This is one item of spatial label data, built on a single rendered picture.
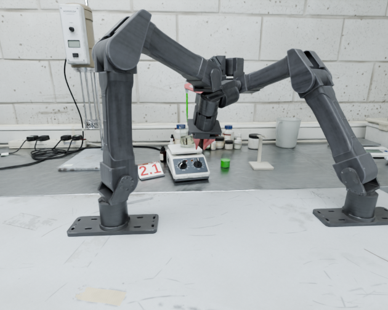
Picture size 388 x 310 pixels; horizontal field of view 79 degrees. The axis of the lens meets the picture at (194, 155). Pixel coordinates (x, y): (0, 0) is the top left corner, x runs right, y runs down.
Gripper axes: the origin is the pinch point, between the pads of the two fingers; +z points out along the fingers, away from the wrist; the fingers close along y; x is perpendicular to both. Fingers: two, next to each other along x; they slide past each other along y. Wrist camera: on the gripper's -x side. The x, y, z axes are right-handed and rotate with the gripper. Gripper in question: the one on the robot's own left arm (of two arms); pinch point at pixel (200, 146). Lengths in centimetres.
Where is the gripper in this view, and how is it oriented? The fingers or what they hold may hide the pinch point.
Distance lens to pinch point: 79.2
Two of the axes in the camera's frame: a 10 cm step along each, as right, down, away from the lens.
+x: 1.0, 7.2, -6.9
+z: -1.3, 7.0, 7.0
